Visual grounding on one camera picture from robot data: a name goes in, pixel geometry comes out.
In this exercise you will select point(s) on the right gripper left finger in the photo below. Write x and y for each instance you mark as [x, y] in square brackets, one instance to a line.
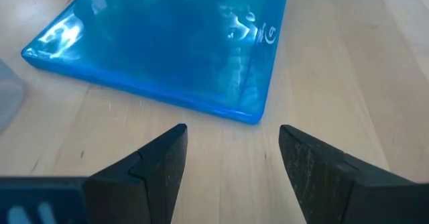
[151, 183]

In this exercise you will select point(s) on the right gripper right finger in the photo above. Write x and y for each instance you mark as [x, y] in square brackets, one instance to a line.
[328, 187]

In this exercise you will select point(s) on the blue disc case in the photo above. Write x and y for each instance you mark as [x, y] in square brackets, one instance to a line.
[151, 49]

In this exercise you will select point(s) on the clear plastic bin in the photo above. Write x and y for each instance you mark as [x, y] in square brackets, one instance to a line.
[10, 96]

